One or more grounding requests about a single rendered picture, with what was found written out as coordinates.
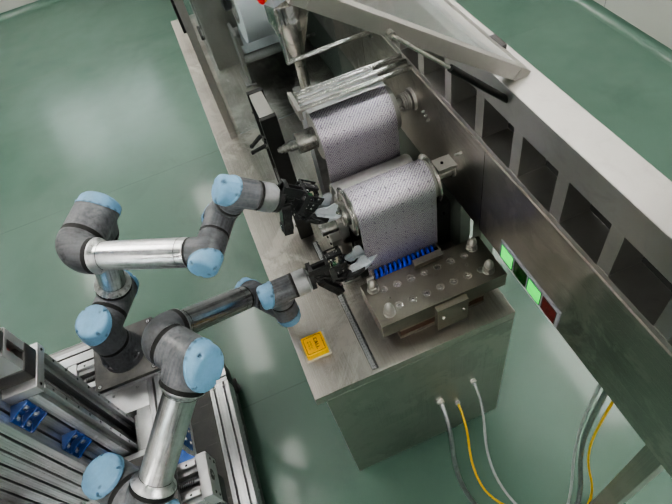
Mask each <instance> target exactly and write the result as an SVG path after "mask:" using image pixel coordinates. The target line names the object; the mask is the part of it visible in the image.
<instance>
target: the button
mask: <svg viewBox="0 0 672 504"><path fill-rule="evenodd" d="M300 341H301V343H302V346H303V348H304V351H305V353H306V356H307V358H308V360H309V361H310V360H312V359H314V358H317V357H319V356H321V355H324V354H326V353H328V352H329V349H328V346H327V344H326V342H325V339H324V337H323V335H322V332H321V331H319V332H317V333H314V334H312V335H310V336H307V337H305V338H303V339H301V340H300Z"/></svg>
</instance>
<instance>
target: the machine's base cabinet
mask: <svg viewBox="0 0 672 504"><path fill-rule="evenodd" d="M513 320H514V318H512V319H510V320H508V321H506V322H503V323H501V324H499V325H497V326H494V327H492V328H490V329H488V330H485V331H483V332H481V333H479V334H476V335H474V336H472V337H470V338H467V339H465V340H463V341H461V342H458V343H456V344H454V345H452V346H449V347H447V348H445V349H443V350H440V351H438V352H436V353H434V354H431V355H429V356H427V357H425V358H422V359H420V360H418V361H416V362H413V363H411V364H409V365H407V366H404V367H402V368H400V369H398V370H395V371H393V372H391V373H389V374H386V375H384V376H382V377H380V378H377V379H375V380H373V381H371V382H368V383H366V384H364V385H362V386H359V387H357V388H355V389H353V390H350V391H348V392H346V393H344V394H342V395H339V396H337V397H335V398H333V399H330V400H328V401H327V403H328V405H329V407H330V409H331V412H332V414H333V416H334V418H335V421H336V423H337V424H338V426H339V428H340V431H341V433H342V435H343V437H344V439H345V441H346V443H347V445H348V447H349V450H350V452H351V454H352V456H353V458H354V460H355V462H356V464H357V466H358V468H359V470H360V471H361V470H363V469H365V468H367V467H369V466H371V465H374V464H376V463H378V462H380V461H382V460H384V459H387V458H389V457H391V456H393V455H395V454H397V453H400V452H402V451H404V450H406V449H408V448H410V447H413V446H415V445H417V444H419V443H421V442H423V441H426V440H428V439H430V438H432V437H434V436H436V435H439V434H441V433H443V432H445V431H447V426H446V423H445V419H444V416H443V413H442V410H441V408H440V406H438V405H437V401H439V400H440V399H444V401H445V404H444V405H445V408H446V410H447V413H448V416H449V420H450V423H451V428H454V427H456V426H458V425H460V424H462V423H464V422H463V418H462V415H461V412H460V410H459V408H458V406H456V405H455V401H457V400H460V402H461V404H460V406H461V409H462V411H463V414H464V417H465V420H466V422H467V421H469V420H471V419H473V418H475V417H478V416H480V415H482V414H481V408H480V403H479V399H478V396H477V393H476V390H475V388H474V385H472V384H471V383H470V380H471V379H473V378H476V380H477V383H476V384H477V387H478V389H479V392H480V395H481V399H482V403H483V408H484V413H486V412H488V411H491V410H493V409H495V408H496V406H497V401H498V396H499V391H500V386H501V381H502V376H503V371H504V366H505V361H506V356H507V351H508V345H509V340H510V335H511V330H512V325H513Z"/></svg>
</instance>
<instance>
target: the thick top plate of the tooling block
mask: <svg viewBox="0 0 672 504"><path fill-rule="evenodd" d="M475 238H476V240H477V245H478V249H477V251H475V252H469V251H467V250H466V244H467V241H468V240H467V241H465V242H463V243H460V244H458V245H456V246H453V247H451V248H448V249H446V250H444V251H442V253H443V258H441V259H439V260H436V261H434V262H432V263H429V264H427V265H425V266H422V267H420V268H418V269H415V268H414V266H413V265H412V264H411V265H408V266H406V267H404V268H401V269H399V270H397V271H394V272H392V273H390V274H387V275H385V276H382V277H380V278H378V279H375V281H376V283H377V284H378V286H379V292H378V293H377V294H374V295H372V294H369V293H368V292H367V285H368V284H367V283H366V284H364V285H361V286H360V287H361V291H362V296H363V298H364V300H365V302H366V304H367V306H368V308H369V310H370V312H371V314H372V316H373V317H374V319H375V321H376V323H377V325H378V327H379V329H380V331H381V333H382V335H383V337H386V336H389V335H391V334H393V333H396V332H398V331H400V330H402V329H405V328H407V327H409V326H412V325H414V324H416V323H418V322H421V321H423V320H425V319H428V318H430V317H432V316H434V315H435V307H436V306H438V305H440V304H442V303H445V302H447V301H449V300H452V299H454V298H456V297H459V296H461V295H463V294H466V295H467V297H468V298H469V300H471V299H473V298H476V297H478V296H480V295H482V294H485V293H487V292H489V291H492V290H494V289H496V288H499V287H501V286H503V285H505V282H506V276H507V273H506V272H505V270H504V269H503V268H502V266H501V265H500V264H499V262H498V261H497V260H496V258H495V257H494V256H493V255H492V253H491V252H490V251H489V249H488V248H487V247H486V245H485V244H484V243H483V241H482V240H481V239H480V237H479V236H477V237H475ZM488 259H490V260H492V261H493V263H494V268H495V272H494V273H493V274H492V275H486V274H484V273H483V272H482V267H483V264H484V263H485V261H486V260H488ZM386 303H391V304H392V305H393V306H394V308H395V310H396V314H395V316H394V317H393V318H386V317H385V316H384V315H383V311H384V305H385V304H386Z"/></svg>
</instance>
